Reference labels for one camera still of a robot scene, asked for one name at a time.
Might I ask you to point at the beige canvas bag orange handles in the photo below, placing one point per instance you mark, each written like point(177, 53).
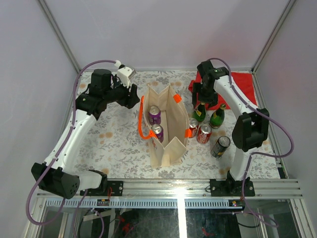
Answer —
point(175, 123)

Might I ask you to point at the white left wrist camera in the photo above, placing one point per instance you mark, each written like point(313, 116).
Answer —
point(124, 73)

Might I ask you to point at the red cola can left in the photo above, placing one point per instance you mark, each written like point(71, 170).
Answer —
point(193, 126)

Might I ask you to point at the red cola can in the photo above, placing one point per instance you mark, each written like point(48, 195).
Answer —
point(193, 126)
point(204, 133)

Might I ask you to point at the green glass bottle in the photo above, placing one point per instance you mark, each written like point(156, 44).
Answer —
point(218, 116)
point(200, 112)

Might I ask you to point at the purple soda can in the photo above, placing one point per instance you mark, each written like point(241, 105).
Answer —
point(154, 114)
point(158, 131)

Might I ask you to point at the red cola can right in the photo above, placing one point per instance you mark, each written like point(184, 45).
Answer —
point(204, 133)

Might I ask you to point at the red cloth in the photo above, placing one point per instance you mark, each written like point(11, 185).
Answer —
point(245, 82)

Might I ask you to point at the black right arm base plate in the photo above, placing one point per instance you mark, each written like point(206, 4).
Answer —
point(228, 187)

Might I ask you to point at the black energy drink can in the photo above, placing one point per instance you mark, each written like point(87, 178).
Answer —
point(220, 146)

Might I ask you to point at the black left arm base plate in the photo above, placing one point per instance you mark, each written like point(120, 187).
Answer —
point(111, 188)

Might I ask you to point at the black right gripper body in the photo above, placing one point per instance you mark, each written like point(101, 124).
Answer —
point(205, 94)

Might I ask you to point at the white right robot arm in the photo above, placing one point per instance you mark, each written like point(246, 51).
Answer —
point(251, 127)

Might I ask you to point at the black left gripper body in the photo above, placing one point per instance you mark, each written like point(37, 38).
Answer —
point(120, 93)

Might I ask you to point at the aluminium front rail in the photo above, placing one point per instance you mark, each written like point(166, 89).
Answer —
point(198, 188)

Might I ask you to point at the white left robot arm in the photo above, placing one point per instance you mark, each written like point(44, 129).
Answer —
point(55, 174)

